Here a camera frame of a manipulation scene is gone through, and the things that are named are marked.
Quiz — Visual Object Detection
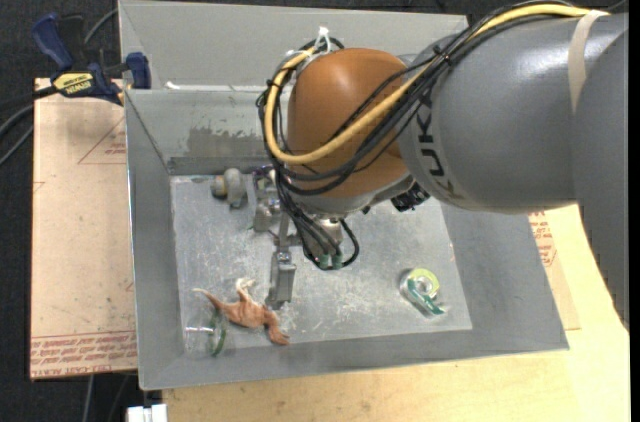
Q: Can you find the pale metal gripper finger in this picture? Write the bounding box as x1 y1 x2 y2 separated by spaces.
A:
264 250 298 310
248 195 281 234

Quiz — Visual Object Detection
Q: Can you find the grey beige rounded object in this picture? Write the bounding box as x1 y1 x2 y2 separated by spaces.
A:
209 167 247 204

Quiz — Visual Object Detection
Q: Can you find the brown toy dinosaur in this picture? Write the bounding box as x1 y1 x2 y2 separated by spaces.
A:
192 277 292 347

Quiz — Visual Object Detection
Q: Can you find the grey metal bin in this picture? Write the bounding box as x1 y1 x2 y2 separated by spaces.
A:
117 0 571 391

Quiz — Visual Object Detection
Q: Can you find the clear glass with green tint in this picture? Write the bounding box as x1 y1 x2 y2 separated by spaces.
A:
183 308 229 359

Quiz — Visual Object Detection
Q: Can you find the black cylinder on white bracket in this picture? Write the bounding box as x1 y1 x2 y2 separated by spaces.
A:
389 187 431 214

